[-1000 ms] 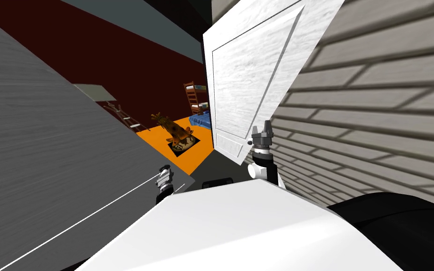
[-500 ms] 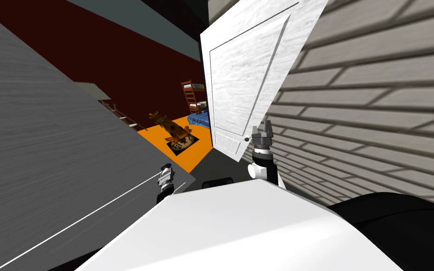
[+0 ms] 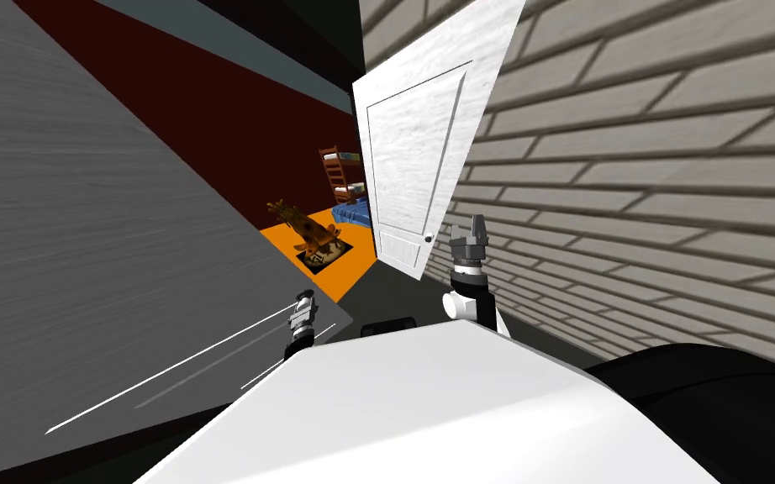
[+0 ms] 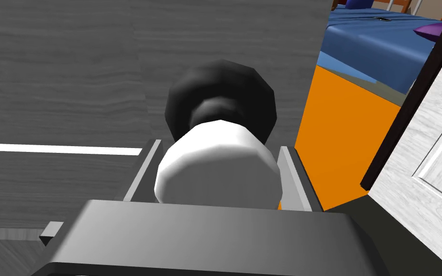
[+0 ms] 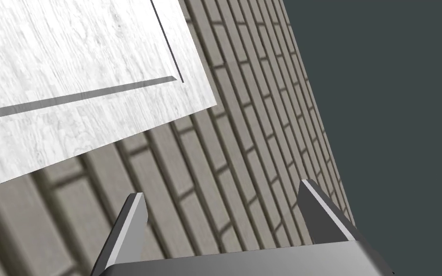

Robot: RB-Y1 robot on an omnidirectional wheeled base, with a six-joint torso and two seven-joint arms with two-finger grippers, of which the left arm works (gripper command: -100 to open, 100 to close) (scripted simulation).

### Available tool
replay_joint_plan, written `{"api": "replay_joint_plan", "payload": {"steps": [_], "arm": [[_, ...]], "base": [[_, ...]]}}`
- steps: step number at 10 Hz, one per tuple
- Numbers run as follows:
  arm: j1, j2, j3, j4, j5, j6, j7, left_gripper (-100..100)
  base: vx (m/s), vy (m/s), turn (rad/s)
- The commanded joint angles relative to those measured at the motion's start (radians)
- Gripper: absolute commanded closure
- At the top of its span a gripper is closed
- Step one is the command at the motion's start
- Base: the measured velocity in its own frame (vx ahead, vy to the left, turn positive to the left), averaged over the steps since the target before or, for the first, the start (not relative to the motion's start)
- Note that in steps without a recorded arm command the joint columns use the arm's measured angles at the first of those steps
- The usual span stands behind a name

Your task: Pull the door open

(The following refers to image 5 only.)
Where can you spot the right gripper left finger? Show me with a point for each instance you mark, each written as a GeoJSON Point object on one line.
{"type": "Point", "coordinates": [127, 234]}

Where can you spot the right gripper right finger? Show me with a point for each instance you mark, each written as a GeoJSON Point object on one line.
{"type": "Point", "coordinates": [322, 220]}

